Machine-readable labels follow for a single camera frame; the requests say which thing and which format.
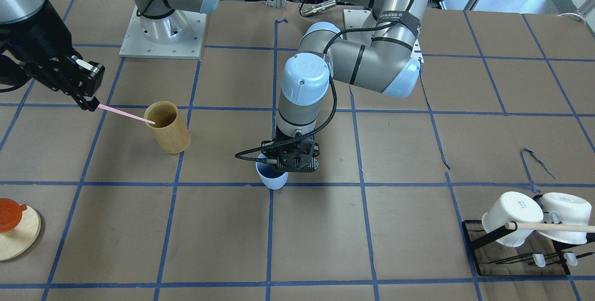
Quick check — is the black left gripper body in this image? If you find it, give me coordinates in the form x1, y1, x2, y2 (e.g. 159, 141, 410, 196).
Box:
261, 135, 320, 173

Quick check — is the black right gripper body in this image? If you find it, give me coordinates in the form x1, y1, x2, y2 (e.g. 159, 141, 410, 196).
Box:
1, 0, 83, 96

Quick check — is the light blue plastic cup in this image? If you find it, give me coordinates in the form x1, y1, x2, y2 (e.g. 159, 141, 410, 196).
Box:
256, 162, 289, 190

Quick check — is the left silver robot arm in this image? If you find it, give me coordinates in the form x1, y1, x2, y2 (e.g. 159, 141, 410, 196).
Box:
235, 0, 428, 173

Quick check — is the bamboo cylinder holder cup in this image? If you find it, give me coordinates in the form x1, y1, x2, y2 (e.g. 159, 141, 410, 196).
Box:
144, 101, 191, 154

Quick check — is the orange mug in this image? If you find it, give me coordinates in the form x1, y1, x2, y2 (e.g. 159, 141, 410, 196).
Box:
0, 198, 27, 233

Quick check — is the wooden mug tree stand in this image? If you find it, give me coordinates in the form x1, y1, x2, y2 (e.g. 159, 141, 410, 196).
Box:
0, 206, 42, 261

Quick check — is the wooden rack rod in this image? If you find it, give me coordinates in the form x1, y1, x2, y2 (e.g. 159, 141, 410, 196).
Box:
504, 221, 595, 233

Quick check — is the white mug outer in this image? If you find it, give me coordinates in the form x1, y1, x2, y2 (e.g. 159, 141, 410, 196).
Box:
538, 192, 592, 245

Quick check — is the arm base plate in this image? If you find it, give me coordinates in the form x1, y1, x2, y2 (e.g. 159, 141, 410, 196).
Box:
343, 8, 423, 65
119, 8, 208, 59

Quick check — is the black wire mug rack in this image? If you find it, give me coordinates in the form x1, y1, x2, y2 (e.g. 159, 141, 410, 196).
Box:
463, 194, 594, 276

